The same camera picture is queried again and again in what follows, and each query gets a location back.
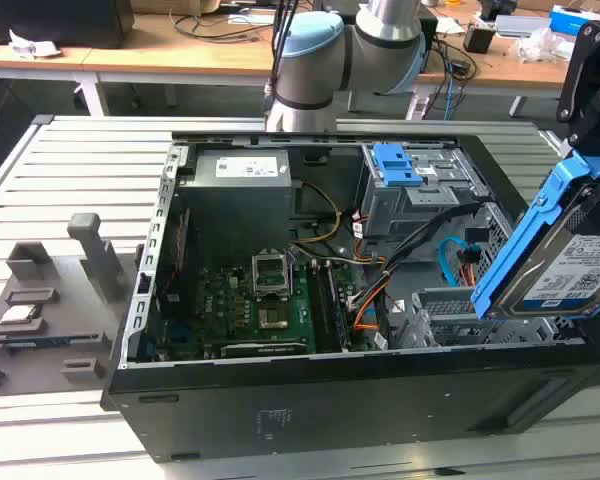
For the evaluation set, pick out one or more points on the hard disk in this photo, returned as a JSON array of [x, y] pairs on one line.
[[555, 270]]

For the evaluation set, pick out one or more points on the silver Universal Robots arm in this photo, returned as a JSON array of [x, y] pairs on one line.
[[305, 65]]

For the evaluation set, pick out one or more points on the metal disk bay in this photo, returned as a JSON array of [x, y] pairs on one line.
[[445, 310]]

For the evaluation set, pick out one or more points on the RAM stick in slot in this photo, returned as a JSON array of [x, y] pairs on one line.
[[341, 315]]

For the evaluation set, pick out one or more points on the black RAM slot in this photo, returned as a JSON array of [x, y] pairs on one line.
[[320, 305]]

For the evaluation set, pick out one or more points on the clear plastic bag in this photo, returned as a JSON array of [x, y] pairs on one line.
[[545, 45]]

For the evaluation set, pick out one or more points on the blue cardboard box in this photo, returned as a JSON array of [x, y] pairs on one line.
[[567, 19]]

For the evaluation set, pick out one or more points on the small black box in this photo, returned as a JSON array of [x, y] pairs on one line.
[[479, 39]]

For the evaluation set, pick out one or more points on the blue drive cage latch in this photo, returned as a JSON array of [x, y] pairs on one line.
[[392, 165]]

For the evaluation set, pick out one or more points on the metal drive cage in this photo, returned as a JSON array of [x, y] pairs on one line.
[[405, 205]]

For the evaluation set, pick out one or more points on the grey power supply unit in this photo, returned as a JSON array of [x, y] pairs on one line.
[[240, 195]]

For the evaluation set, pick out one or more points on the wooden desk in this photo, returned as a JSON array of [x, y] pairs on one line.
[[180, 56]]

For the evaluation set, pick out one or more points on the black open PC case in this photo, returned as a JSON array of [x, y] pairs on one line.
[[330, 400]]

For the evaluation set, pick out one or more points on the green motherboard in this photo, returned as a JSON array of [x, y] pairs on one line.
[[220, 300]]

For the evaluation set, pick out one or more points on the large black box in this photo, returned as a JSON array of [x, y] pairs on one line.
[[55, 20]]

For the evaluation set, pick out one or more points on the white crumpled paper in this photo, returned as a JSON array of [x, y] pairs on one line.
[[32, 46]]

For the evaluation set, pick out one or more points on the grey parts rack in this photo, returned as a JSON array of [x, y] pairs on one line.
[[75, 300]]

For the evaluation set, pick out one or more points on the green RAM stick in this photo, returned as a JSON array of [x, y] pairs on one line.
[[40, 342]]

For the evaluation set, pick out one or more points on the silver CPU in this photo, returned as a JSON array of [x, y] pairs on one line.
[[19, 314]]

